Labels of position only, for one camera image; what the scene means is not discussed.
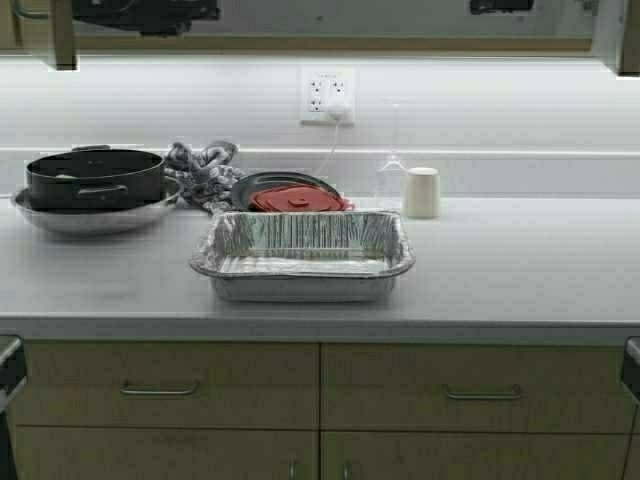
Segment aluminium foil tray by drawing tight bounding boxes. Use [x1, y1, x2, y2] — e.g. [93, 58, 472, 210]
[190, 211, 416, 303]

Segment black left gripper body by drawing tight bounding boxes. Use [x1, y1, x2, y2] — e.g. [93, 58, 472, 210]
[72, 0, 221, 36]

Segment grey patterned dish cloth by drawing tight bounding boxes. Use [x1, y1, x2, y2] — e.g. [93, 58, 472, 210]
[164, 141, 245, 213]

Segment cabinet door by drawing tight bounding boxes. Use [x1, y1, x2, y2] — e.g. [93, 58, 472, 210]
[13, 427, 318, 479]
[320, 432, 628, 479]

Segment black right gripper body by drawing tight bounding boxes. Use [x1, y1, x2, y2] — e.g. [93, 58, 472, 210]
[469, 0, 534, 14]

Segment wooden drawer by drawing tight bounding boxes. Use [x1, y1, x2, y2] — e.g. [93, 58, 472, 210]
[10, 341, 319, 430]
[321, 344, 634, 434]

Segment white wall outlet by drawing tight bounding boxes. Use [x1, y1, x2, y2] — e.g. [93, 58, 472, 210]
[299, 66, 356, 125]

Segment right wooden drawer front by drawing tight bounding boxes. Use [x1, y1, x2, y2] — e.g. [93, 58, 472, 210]
[321, 344, 634, 434]

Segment dark round plate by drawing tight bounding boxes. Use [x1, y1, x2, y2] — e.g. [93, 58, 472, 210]
[231, 171, 341, 211]

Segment left lower cabinet door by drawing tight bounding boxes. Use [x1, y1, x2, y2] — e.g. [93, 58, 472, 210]
[13, 427, 318, 479]

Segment red plastic lid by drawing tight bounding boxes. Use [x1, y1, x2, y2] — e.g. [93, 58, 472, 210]
[250, 184, 354, 212]

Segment clear wine glass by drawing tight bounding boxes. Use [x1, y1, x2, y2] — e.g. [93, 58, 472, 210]
[376, 102, 406, 210]

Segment cream upside-down cup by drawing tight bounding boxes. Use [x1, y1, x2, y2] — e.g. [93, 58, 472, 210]
[403, 167, 440, 219]

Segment left wooden drawer front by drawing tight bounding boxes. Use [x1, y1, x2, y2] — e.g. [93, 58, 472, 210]
[10, 341, 319, 430]

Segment white power cable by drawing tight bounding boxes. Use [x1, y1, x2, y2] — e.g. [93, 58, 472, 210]
[312, 107, 351, 176]

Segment black cooking pot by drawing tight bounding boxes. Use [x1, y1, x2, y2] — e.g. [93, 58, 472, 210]
[26, 146, 165, 210]

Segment right lower cabinet door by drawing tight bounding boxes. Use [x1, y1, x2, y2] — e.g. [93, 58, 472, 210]
[320, 432, 628, 479]

